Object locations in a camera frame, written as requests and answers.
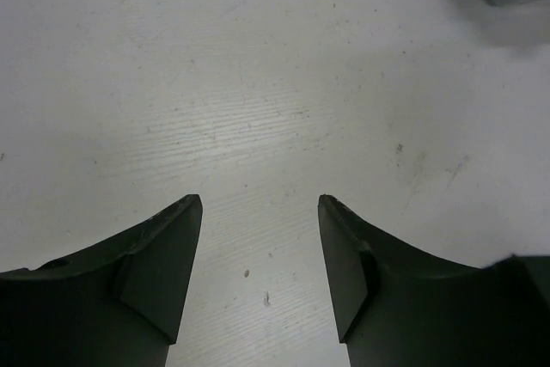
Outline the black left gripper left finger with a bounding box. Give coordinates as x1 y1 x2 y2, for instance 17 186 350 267
1 194 201 366

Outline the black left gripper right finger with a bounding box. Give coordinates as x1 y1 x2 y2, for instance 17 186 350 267
318 195 549 366

